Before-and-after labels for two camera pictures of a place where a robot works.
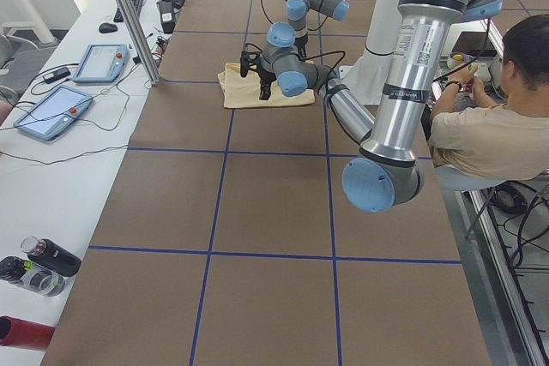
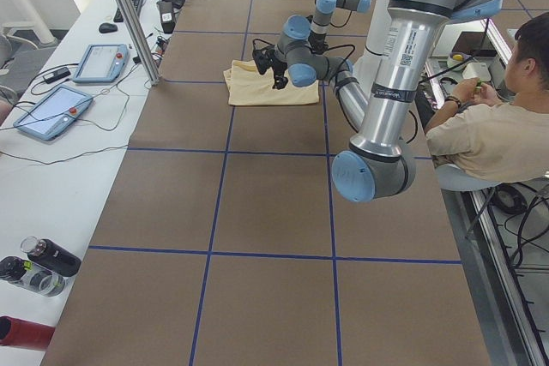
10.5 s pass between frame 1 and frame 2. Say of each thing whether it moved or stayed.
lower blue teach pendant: stayed
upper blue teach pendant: stayed
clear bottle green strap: stayed
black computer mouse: stayed
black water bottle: stayed
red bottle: stayed
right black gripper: moved
